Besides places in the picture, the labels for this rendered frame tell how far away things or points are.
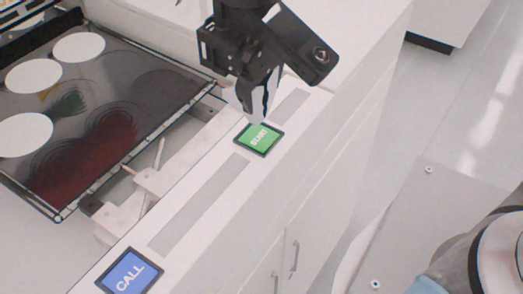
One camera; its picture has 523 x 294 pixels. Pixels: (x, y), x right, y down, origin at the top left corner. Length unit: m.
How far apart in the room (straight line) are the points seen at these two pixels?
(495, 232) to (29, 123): 0.71
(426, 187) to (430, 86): 1.63
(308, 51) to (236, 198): 0.21
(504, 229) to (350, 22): 0.58
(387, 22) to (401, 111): 1.29
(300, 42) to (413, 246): 0.33
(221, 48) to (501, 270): 0.35
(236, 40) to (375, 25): 0.42
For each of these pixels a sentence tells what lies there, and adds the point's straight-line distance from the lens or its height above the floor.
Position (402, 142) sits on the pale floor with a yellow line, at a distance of 2.03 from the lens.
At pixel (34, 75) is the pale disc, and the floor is 0.90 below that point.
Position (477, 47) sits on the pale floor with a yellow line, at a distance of 2.70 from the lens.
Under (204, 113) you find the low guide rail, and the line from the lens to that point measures 0.85.
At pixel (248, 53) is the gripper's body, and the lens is 0.51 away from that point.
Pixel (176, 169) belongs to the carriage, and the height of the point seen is 0.88.
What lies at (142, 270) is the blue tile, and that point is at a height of 0.96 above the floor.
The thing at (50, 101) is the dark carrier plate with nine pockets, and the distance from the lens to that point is 0.87.
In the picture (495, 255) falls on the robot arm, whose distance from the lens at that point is 0.37.
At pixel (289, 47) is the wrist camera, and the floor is 1.15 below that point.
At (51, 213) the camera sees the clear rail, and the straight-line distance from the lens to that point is 0.70.
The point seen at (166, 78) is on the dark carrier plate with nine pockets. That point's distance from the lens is 0.86.
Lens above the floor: 1.44
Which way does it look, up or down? 49 degrees down
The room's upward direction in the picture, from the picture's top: straight up
